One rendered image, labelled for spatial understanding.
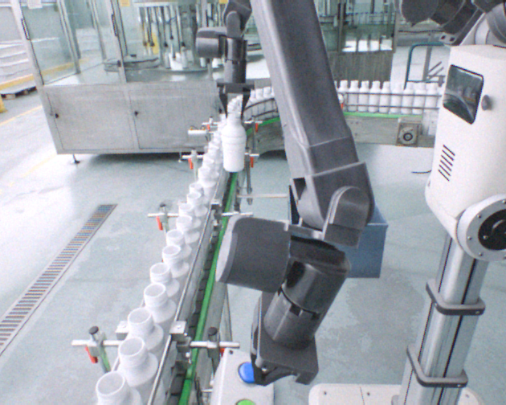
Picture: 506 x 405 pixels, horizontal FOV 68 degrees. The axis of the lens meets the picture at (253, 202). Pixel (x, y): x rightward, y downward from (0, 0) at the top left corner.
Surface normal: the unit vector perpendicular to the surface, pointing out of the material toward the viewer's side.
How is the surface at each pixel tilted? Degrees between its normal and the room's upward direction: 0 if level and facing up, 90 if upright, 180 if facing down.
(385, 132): 90
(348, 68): 90
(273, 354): 20
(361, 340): 0
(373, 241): 90
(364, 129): 90
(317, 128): 55
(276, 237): 65
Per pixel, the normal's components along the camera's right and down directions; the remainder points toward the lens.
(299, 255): 0.31, -0.83
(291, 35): 0.14, 0.04
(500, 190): -0.04, 0.62
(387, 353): -0.04, -0.88
